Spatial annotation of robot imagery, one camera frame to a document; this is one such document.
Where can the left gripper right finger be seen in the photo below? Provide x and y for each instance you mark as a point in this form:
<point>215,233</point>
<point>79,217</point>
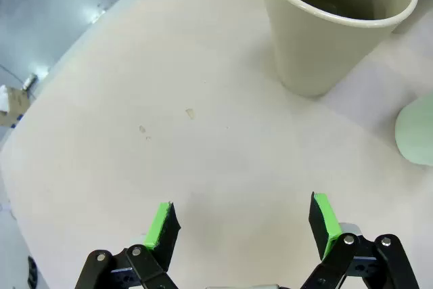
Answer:
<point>324,224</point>

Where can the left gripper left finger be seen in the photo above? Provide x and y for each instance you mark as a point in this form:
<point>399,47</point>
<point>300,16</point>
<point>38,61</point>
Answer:
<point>159,235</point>

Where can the pale green plastic cup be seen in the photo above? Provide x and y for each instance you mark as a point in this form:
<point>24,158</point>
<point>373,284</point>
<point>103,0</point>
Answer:
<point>417,133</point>

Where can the beige plastic cup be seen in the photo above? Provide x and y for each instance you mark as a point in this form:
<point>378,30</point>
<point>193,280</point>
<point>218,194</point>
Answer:
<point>304,48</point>

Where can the black round table foot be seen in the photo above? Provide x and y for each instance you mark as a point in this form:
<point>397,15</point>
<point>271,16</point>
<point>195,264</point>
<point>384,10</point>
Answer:
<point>32,272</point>

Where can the small cardboard box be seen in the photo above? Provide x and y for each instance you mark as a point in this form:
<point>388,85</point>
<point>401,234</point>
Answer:
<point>17,104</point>

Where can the silver cylindrical can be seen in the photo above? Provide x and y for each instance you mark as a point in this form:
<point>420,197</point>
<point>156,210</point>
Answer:
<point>29,81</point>

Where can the white crumpled paper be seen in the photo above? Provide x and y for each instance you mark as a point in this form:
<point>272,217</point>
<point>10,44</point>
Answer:
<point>2,97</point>

